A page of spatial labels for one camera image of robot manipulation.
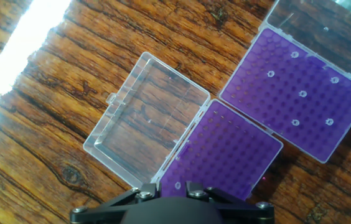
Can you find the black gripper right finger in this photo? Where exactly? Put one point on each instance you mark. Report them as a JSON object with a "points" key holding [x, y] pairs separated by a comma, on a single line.
{"points": [[241, 210]]}

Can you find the brown wooden board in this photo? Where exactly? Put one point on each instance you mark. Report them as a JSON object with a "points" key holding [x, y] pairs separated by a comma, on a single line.
{"points": [[54, 140]]}

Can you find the purple pipette tip box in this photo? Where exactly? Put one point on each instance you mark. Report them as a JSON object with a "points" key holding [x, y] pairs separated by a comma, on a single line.
{"points": [[256, 102], [225, 149]]}

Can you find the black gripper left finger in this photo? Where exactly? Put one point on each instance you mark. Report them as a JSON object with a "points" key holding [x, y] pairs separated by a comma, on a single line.
{"points": [[107, 208]]}

